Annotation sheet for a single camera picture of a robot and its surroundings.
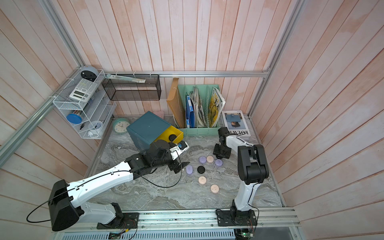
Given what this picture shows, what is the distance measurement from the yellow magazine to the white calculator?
0.75 meters

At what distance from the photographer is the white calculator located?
746 mm

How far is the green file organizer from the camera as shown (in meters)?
0.99
